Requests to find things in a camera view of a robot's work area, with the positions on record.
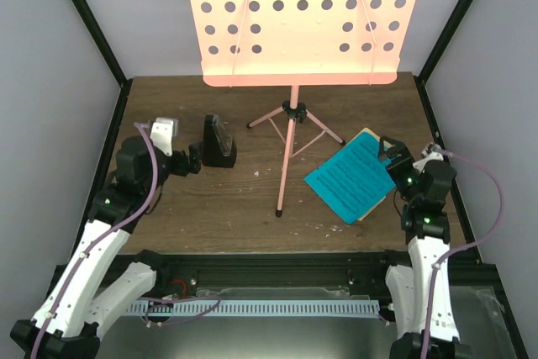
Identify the black metronome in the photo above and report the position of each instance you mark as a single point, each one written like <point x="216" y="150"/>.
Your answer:
<point x="211" y="155"/>

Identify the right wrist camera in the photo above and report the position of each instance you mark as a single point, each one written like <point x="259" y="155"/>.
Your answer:
<point x="432" y="152"/>

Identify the blue sheet music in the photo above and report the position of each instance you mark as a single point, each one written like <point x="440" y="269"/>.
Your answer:
<point x="333" y="184"/>

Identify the light blue slotted cable duct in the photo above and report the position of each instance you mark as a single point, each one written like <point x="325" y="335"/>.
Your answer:
<point x="258" y="308"/>

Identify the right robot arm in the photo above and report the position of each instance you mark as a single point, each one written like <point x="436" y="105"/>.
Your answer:
<point x="420" y="290"/>

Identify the black frame post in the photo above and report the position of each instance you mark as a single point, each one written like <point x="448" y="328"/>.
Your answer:
<point x="94" y="29"/>
<point x="446" y="35"/>

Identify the yellow sheet music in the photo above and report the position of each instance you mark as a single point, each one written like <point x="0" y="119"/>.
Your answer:
<point x="372" y="182"/>

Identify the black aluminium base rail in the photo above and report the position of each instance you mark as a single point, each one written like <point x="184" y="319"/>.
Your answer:
<point x="358" y="272"/>

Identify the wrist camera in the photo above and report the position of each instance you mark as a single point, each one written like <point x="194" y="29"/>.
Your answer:
<point x="162" y="133"/>
<point x="432" y="152"/>

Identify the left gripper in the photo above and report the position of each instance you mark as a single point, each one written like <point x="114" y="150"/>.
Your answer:
<point x="182" y="168"/>

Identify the right black frame post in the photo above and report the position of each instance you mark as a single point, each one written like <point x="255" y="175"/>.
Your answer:
<point x="446" y="35"/>

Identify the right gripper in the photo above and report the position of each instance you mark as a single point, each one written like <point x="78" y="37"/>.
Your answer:
<point x="392" y="153"/>

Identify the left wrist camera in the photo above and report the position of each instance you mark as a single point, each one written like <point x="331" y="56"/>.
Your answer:
<point x="162" y="133"/>

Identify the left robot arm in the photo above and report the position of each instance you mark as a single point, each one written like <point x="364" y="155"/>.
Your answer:
<point x="74" y="318"/>

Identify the pink music stand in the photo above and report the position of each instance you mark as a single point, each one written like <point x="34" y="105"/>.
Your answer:
<point x="299" y="43"/>

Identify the left black frame post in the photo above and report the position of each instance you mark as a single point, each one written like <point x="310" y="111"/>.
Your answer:
<point x="94" y="29"/>

